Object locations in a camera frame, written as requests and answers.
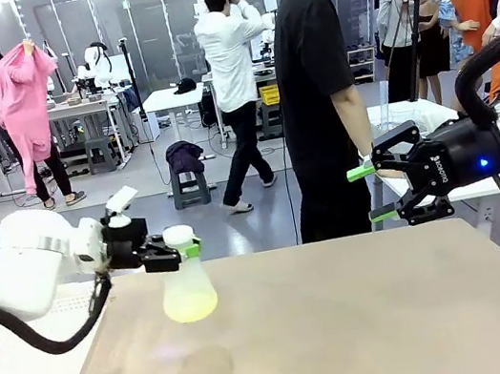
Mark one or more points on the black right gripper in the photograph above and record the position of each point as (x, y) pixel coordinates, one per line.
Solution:
(462, 154)

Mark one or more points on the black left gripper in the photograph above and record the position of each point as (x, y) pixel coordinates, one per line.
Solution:
(125, 248)

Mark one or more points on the white round flask stopper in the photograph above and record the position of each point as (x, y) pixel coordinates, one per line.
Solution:
(176, 235)

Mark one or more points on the translucent plastic conical flask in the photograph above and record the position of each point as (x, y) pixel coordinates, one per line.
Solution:
(189, 294)

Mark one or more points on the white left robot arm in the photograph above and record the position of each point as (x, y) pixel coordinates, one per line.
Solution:
(34, 254)

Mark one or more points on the person's right forearm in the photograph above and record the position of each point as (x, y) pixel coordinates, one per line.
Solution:
(355, 125)

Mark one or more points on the person's right hand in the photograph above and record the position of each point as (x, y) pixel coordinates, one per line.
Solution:
(390, 174)

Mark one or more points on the dark grey stool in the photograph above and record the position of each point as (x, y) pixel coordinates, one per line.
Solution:
(190, 192)

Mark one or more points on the white side table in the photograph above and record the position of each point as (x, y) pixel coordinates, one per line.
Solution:
(478, 191)

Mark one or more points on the dark jacket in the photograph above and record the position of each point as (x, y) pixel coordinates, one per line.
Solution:
(184, 155)

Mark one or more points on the grey plastic step stool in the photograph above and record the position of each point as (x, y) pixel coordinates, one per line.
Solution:
(100, 150)

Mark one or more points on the wooden shoe rack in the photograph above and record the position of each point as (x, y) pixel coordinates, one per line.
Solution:
(364, 65)

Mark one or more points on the mannequin in black dress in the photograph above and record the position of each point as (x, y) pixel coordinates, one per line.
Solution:
(431, 48)

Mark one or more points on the mannequin in blue floral dress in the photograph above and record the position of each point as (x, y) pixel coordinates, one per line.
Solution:
(455, 34)

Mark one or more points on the person in black t-shirt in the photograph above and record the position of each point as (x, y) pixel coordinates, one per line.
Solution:
(306, 65)

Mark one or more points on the white standing desk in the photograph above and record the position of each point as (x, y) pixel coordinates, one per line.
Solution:
(167, 100)

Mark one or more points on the yellow plastic crate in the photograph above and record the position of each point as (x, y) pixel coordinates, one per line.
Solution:
(269, 95)

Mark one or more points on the mannequin in grey jacket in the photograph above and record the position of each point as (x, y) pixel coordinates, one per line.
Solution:
(398, 10)

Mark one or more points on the black baseball cap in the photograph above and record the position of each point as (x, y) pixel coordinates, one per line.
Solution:
(185, 86)

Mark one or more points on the person in pink hoodie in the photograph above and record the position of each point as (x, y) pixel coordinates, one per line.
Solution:
(22, 106)

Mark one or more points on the person in white shirt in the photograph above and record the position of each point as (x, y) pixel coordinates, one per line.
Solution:
(227, 55)

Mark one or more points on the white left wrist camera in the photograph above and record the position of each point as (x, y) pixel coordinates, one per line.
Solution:
(121, 200)

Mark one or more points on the black camera tripod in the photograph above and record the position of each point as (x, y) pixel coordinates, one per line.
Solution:
(415, 37)

